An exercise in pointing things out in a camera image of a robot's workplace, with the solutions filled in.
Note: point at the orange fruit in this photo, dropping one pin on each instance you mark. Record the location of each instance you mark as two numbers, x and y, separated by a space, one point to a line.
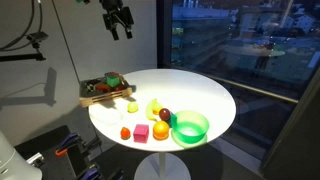
161 130

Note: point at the black camera on stand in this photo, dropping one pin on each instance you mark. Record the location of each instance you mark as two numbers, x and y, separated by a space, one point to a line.
35 39

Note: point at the white round table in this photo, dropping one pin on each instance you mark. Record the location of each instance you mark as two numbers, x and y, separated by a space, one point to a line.
170 110

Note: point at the teal blue block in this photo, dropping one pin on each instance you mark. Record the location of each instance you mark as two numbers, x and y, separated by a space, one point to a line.
171 120

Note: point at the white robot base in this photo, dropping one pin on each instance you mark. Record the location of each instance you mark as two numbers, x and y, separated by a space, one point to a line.
13 166

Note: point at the yellow round fruit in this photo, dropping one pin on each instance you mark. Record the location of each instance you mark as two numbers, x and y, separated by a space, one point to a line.
132 107

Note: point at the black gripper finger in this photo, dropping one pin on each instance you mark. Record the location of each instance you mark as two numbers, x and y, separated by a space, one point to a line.
128 32
114 34

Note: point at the wooden tray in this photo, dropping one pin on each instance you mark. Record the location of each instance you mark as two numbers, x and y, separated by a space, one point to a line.
95 97

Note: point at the yellow banana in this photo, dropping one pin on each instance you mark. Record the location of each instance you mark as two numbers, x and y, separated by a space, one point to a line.
152 109

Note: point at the green translucent bowl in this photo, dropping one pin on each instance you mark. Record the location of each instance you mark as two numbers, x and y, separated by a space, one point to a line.
190 127

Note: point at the green cube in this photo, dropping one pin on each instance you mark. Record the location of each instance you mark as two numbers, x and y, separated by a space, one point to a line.
112 80

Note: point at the black and white cube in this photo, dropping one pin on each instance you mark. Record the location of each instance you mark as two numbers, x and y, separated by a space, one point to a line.
90 86

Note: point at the small red strawberry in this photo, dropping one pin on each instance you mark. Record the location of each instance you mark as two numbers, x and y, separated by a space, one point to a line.
125 133

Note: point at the dark red plum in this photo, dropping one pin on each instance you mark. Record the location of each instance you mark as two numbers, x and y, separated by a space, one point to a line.
164 114

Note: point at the pink cube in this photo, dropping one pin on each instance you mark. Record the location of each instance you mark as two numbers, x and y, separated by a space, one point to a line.
141 133

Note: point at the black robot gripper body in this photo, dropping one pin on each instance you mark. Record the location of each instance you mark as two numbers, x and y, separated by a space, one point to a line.
116 13

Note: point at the purple clamp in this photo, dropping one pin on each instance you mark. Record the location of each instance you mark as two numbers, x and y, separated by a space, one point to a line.
68 141

